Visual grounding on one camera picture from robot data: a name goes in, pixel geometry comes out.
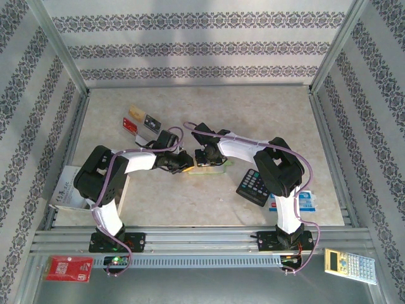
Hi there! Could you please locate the grey slotted cable duct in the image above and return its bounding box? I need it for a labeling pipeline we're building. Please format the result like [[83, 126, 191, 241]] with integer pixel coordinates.
[[93, 255, 285, 270]]

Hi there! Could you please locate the long aluminium mounting rail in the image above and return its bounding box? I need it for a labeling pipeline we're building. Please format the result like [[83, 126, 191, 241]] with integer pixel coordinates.
[[30, 226, 373, 256]]

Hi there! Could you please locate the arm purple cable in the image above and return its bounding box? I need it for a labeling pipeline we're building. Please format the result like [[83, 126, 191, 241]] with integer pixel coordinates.
[[90, 126, 185, 278], [183, 121, 321, 275]]

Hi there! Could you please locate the red flat packet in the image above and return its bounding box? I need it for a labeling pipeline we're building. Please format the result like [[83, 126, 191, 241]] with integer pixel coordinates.
[[42, 255, 95, 283]]

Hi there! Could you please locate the yellow grey scientific calculator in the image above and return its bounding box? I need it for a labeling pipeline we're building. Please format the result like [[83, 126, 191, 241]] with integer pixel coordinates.
[[323, 248, 378, 285]]

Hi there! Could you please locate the black bank card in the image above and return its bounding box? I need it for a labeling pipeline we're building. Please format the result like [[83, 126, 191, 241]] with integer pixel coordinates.
[[144, 115, 162, 132]]

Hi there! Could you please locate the black desk calculator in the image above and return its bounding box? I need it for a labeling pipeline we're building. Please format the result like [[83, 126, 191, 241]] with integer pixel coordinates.
[[235, 168, 271, 207]]

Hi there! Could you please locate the aluminium back rail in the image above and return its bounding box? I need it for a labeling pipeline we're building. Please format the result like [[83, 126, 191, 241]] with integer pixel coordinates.
[[87, 82, 313, 90]]

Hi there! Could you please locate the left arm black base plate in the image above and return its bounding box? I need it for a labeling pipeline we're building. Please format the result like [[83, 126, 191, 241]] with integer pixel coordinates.
[[88, 232, 146, 253]]

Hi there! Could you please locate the aluminium side rail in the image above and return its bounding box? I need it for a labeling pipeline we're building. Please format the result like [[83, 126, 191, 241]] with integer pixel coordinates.
[[307, 87, 361, 229], [42, 90, 92, 231]]

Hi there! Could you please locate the clear acrylic card stand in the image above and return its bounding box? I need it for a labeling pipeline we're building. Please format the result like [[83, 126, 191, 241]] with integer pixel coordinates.
[[122, 105, 164, 144]]

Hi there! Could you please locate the gold bank card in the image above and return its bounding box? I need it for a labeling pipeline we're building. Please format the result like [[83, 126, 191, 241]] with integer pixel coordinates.
[[128, 105, 145, 123]]

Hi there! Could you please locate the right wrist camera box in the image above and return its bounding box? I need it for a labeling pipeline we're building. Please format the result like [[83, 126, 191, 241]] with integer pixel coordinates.
[[191, 123, 219, 145]]

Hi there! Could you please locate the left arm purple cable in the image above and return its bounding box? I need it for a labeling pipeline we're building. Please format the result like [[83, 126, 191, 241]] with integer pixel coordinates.
[[90, 126, 185, 278]]

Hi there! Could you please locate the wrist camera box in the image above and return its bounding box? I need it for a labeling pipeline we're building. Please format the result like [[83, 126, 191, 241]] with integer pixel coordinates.
[[191, 123, 219, 145], [156, 129, 180, 149]]

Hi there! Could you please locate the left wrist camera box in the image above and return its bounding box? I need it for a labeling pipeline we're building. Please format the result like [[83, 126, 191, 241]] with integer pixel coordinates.
[[156, 129, 180, 149]]

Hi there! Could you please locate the red bank card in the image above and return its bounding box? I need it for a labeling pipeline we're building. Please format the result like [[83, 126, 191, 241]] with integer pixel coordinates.
[[122, 117, 139, 136]]

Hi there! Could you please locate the white calligraphy gift box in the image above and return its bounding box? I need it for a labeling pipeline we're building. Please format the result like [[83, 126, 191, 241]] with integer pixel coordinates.
[[48, 164, 131, 212]]

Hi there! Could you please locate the green card holder wallet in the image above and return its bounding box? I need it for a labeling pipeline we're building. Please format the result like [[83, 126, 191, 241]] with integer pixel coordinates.
[[186, 160, 235, 177]]

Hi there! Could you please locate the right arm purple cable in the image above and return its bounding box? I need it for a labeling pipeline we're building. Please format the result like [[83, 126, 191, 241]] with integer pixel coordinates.
[[183, 121, 321, 275]]

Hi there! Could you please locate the blue white paper box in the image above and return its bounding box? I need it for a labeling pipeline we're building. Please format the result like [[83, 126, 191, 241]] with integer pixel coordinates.
[[268, 191, 318, 212]]

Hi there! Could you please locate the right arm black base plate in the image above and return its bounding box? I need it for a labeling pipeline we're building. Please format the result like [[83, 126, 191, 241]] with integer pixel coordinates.
[[258, 231, 316, 253]]

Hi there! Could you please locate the aluminium frame post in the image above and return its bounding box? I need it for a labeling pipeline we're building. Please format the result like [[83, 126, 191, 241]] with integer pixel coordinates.
[[27, 0, 91, 96], [309, 0, 373, 94]]

